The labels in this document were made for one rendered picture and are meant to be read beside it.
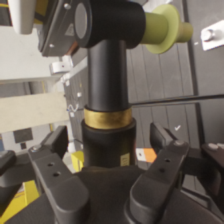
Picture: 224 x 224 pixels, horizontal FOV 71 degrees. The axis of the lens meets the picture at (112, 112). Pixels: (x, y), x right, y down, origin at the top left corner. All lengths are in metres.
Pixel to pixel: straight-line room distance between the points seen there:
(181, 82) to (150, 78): 0.06
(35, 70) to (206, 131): 4.33
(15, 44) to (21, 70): 0.61
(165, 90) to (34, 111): 4.21
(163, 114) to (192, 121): 0.05
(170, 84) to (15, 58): 4.35
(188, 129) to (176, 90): 0.06
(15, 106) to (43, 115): 0.65
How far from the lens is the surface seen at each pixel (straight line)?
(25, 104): 4.39
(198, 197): 0.30
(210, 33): 0.22
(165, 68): 0.27
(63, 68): 0.99
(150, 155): 0.32
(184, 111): 0.25
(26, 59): 4.51
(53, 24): 0.47
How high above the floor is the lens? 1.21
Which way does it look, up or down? 30 degrees down
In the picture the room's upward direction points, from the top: 102 degrees counter-clockwise
